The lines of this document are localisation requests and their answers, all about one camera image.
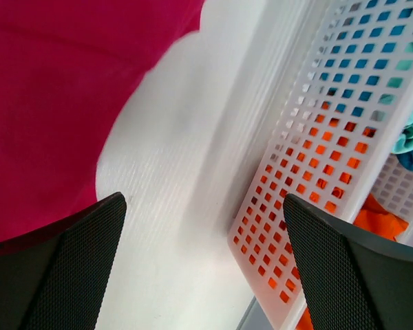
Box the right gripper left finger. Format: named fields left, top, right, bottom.
left=0, top=192, right=127, bottom=329

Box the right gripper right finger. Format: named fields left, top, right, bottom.
left=283, top=194, right=413, bottom=329

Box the magenta t shirt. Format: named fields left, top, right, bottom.
left=0, top=1, right=203, bottom=242

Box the orange t shirt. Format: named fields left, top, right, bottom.
left=240, top=102, right=410, bottom=330

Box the white plastic basket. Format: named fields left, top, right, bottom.
left=228, top=1, right=413, bottom=329

